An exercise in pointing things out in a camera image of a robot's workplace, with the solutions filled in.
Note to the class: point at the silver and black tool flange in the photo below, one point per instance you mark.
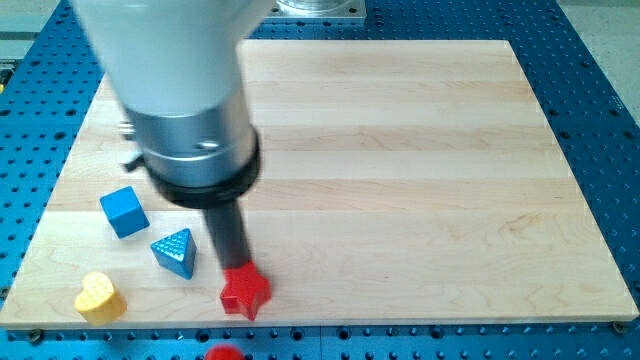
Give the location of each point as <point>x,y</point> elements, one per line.
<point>202,160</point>

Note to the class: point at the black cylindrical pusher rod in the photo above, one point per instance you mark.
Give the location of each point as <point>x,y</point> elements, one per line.
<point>227,231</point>

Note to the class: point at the red star block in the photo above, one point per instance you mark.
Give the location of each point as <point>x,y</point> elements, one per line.
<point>246,290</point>

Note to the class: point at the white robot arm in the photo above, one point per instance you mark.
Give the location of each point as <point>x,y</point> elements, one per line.
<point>175,69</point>

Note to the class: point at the blue triangle block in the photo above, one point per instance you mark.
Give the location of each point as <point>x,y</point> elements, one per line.
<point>176,253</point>

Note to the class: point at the blue cube block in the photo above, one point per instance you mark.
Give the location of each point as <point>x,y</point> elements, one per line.
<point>124,212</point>

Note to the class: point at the red round object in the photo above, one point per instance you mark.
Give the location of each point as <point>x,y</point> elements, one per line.
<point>224,352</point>

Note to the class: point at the yellow heart block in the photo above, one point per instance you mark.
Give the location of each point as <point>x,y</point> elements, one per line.
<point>99,301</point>

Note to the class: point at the wooden board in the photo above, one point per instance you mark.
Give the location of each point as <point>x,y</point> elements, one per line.
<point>403,182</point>

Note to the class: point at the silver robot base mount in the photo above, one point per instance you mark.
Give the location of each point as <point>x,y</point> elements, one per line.
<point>318,11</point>

